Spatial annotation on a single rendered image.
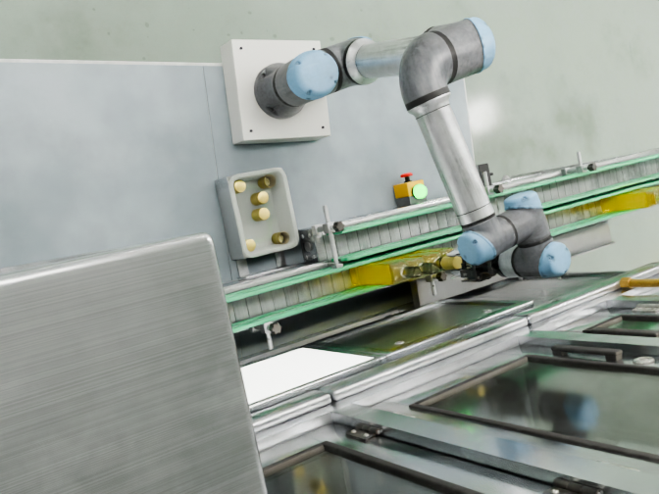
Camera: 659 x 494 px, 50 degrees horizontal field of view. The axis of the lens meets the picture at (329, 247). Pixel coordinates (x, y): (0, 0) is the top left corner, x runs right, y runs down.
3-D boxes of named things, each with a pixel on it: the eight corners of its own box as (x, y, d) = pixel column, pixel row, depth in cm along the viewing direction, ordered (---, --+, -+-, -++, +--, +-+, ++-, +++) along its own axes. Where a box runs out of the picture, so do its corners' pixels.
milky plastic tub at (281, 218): (231, 261, 193) (245, 259, 185) (214, 179, 191) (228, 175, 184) (285, 247, 202) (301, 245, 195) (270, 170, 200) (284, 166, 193)
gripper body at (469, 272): (453, 252, 172) (489, 250, 161) (479, 245, 176) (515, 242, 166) (459, 283, 172) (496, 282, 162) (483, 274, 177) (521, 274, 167)
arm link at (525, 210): (509, 206, 147) (525, 254, 149) (544, 186, 152) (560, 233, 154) (483, 208, 154) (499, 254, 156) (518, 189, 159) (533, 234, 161)
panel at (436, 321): (142, 413, 155) (202, 440, 126) (139, 399, 154) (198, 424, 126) (442, 309, 203) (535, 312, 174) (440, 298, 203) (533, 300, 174)
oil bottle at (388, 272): (351, 285, 198) (398, 285, 180) (347, 266, 198) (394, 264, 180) (367, 280, 201) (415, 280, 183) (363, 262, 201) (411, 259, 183)
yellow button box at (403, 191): (395, 207, 225) (410, 205, 218) (391, 183, 224) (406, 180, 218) (412, 203, 228) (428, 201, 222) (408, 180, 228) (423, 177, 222)
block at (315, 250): (304, 264, 198) (317, 263, 192) (297, 230, 197) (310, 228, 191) (314, 261, 200) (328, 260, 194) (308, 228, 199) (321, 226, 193)
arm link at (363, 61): (306, 50, 186) (446, 27, 141) (351, 35, 193) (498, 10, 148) (319, 95, 190) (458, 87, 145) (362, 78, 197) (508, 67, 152)
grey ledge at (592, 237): (400, 307, 219) (424, 308, 210) (395, 279, 219) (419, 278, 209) (590, 244, 270) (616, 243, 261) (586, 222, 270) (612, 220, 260)
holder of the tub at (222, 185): (235, 279, 193) (248, 278, 187) (214, 180, 192) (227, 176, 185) (288, 266, 203) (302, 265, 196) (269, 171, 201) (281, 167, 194)
